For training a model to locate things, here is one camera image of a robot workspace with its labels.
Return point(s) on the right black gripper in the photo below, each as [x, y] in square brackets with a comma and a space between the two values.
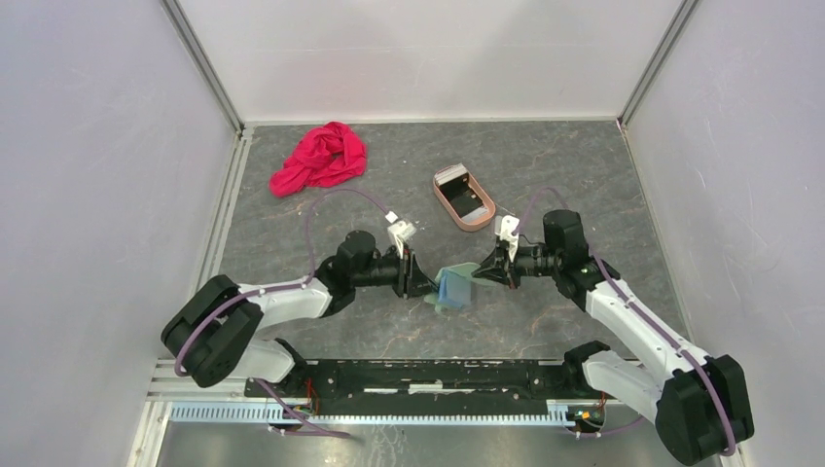
[490, 269]

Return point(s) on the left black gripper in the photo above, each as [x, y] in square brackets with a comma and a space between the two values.
[420, 283]

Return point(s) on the green card holder wallet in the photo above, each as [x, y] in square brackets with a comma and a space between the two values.
[455, 288]

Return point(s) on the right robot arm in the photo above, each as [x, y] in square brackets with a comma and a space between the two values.
[698, 403]

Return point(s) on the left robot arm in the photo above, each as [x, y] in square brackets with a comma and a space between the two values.
[219, 332]

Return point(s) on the pink oval card tray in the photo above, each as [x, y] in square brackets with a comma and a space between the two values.
[483, 196]

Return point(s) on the stack of upright cards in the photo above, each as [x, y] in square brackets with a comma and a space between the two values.
[447, 174]

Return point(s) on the red crumpled cloth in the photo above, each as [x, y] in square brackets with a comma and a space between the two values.
[325, 157]

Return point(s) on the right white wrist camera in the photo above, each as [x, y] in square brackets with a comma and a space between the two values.
[507, 236]

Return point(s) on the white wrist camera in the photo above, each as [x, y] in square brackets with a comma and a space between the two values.
[399, 230]
[507, 236]

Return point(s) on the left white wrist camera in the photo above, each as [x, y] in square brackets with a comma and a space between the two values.
[399, 230]

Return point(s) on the aluminium frame rail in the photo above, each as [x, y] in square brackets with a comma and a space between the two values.
[241, 399]

